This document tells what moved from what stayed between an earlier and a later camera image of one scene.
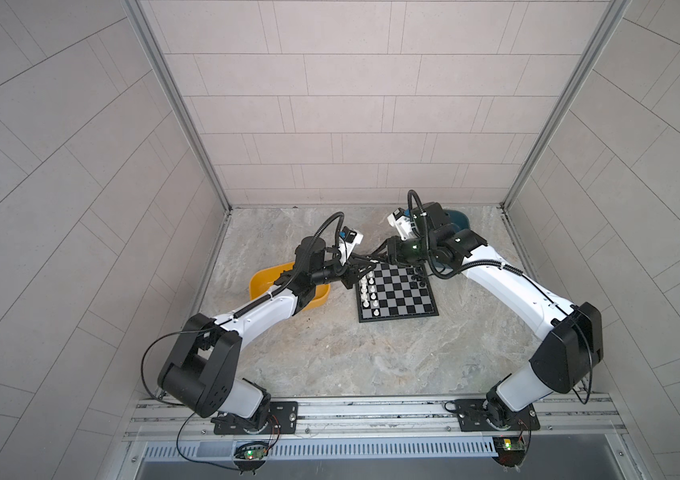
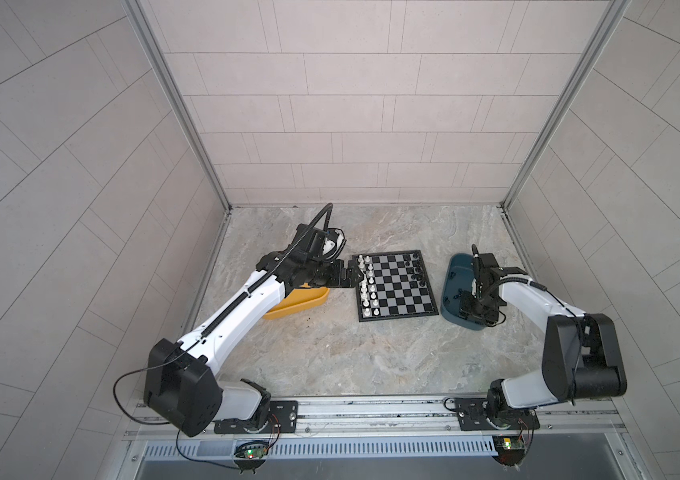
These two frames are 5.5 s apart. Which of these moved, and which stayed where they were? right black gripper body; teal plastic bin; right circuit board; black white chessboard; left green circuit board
Moved: teal plastic bin; right black gripper body
Stayed: right circuit board; left green circuit board; black white chessboard
